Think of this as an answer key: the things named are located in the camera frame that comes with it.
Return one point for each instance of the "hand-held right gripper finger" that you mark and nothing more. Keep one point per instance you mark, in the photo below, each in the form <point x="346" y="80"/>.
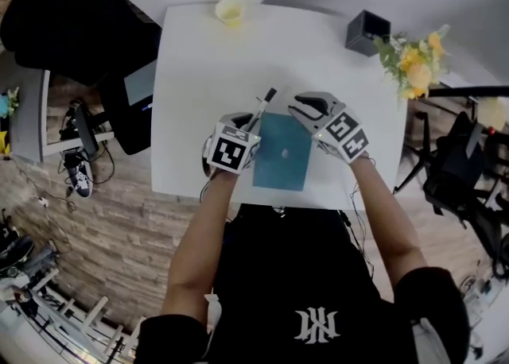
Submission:
<point x="334" y="102"/>
<point x="314" y="120"/>

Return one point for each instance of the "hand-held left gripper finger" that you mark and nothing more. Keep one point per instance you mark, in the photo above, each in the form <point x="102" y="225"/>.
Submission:
<point x="228" y="119"/>

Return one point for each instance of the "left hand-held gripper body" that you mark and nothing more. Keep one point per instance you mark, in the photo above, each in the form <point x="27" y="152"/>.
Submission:
<point x="230" y="152"/>

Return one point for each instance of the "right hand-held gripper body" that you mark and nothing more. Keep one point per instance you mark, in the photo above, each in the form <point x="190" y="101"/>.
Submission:
<point x="342" y="132"/>

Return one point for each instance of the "black white marker pen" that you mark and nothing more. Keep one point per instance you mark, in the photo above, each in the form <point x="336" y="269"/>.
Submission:
<point x="265" y="102"/>

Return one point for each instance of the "blue notebook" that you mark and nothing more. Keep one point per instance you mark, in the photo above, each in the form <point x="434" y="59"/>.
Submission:
<point x="282" y="156"/>

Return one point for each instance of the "black square pen holder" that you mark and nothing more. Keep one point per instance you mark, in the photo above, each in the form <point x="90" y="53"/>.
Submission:
<point x="367" y="34"/>

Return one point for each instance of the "person's right forearm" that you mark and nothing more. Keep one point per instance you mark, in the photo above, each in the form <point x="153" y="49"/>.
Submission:
<point x="385" y="227"/>

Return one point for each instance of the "person's left forearm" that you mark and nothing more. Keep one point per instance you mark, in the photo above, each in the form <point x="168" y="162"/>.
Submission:
<point x="203" y="243"/>

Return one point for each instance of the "white desk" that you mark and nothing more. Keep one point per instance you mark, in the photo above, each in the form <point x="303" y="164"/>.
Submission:
<point x="199" y="76"/>

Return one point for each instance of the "black mesh office chair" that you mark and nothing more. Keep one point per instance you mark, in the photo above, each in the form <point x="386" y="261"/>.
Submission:
<point x="457" y="163"/>

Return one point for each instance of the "black high-back office chair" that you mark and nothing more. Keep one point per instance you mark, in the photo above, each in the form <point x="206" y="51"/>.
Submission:
<point x="71" y="24"/>

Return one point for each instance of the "grey side desk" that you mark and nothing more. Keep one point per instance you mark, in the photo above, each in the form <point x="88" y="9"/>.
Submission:
<point x="28" y="116"/>

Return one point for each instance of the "yellow flower bouquet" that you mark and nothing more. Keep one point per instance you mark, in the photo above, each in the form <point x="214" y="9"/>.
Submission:
<point x="415" y="66"/>

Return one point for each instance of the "grey computer case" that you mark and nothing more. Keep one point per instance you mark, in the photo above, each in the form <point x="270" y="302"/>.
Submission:
<point x="139" y="84"/>

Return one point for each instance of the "yellow paper cup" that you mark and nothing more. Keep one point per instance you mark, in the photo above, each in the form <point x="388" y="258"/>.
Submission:
<point x="230" y="10"/>

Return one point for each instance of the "person's black t-shirt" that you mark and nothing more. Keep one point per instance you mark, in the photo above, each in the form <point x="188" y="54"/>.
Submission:
<point x="302" y="275"/>

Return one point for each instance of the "white yellow plush toy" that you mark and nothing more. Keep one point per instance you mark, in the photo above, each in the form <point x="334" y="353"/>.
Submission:
<point x="493" y="112"/>

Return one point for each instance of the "navy white sneaker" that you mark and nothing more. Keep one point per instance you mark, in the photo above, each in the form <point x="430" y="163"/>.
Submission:
<point x="79" y="177"/>

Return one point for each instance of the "blue plush toy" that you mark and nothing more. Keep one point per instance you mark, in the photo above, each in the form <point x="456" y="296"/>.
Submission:
<point x="8" y="102"/>

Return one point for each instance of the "yellow black toy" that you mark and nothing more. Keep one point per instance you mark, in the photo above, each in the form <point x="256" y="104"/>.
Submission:
<point x="5" y="143"/>

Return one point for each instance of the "cluttered white table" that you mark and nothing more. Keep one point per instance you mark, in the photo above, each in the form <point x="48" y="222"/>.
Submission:
<point x="63" y="328"/>

